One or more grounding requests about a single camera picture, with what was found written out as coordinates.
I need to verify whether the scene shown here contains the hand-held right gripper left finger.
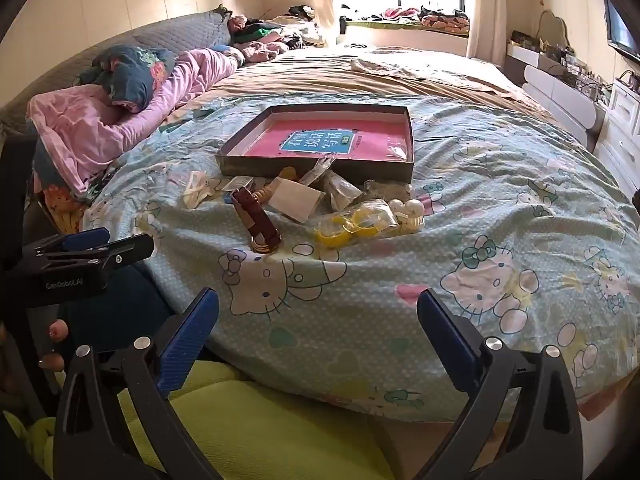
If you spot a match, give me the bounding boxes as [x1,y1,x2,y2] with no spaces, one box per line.
[52,286,221,480]

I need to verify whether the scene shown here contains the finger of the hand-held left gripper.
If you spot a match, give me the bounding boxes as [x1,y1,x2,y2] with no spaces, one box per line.
[20,227,111,259]
[32,233,156,275]

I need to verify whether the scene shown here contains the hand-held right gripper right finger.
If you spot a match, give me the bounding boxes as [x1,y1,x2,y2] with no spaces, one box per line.
[415,287,586,480]

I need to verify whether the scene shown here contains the white hair claw clip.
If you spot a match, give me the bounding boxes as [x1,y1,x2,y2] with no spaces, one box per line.
[180,170,221,208]

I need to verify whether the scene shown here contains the small white duck figure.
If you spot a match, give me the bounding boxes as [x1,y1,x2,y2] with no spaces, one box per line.
[387,197,428,233]

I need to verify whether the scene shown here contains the brown leather watch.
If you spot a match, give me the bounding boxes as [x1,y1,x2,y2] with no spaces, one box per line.
[231,186,282,255]

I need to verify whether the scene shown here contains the bag of yellow rings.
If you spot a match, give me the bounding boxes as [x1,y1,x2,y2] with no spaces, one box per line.
[312,200,401,248]

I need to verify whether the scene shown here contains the orange spiral hair tie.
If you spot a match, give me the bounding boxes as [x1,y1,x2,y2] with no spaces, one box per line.
[247,166,301,207]

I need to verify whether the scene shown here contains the clear earring card bag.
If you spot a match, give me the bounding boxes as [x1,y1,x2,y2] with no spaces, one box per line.
[267,177,326,223]

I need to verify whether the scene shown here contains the bag of black hair ties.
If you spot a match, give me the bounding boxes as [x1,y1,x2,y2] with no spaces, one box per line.
[320,170,366,211]

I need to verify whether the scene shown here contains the narrow clear white bag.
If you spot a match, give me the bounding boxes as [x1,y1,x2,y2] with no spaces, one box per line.
[300,155,337,186]

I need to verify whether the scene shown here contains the shallow cardboard box tray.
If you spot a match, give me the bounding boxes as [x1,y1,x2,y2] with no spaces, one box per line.
[215,103,416,185]

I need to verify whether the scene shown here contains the person's left hand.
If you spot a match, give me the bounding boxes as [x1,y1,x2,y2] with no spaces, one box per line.
[37,319,71,373]

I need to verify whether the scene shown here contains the pink quilt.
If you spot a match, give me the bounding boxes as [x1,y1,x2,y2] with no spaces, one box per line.
[27,47,241,196]

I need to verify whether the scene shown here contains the cartoon cat print bedsheet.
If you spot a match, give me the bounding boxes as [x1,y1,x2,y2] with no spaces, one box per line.
[82,92,640,421]

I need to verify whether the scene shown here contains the dark blue floral pillow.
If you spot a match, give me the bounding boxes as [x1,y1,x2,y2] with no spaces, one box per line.
[75,45,178,113]

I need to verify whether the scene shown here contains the pink book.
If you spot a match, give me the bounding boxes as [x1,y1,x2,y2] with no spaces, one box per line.
[247,117,408,161]

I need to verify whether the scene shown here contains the pile of clothes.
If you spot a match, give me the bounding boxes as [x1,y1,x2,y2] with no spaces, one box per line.
[227,5,326,63]

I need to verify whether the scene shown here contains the white vanity desk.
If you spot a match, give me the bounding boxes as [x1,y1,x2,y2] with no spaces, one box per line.
[505,42,608,136]

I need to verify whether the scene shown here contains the tan bed sheet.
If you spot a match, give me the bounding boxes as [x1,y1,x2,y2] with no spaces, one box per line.
[165,45,556,121]

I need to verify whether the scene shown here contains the white drawer dresser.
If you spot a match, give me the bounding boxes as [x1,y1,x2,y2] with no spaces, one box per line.
[595,80,640,181]

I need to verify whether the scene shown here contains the clothes on window seat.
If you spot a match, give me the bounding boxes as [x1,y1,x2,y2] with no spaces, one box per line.
[345,5,471,36]

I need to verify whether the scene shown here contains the vanity mirror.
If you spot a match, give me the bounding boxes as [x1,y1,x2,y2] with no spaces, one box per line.
[537,10,571,46]

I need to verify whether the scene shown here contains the wall television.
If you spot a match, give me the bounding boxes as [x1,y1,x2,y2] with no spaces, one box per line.
[602,0,640,61]

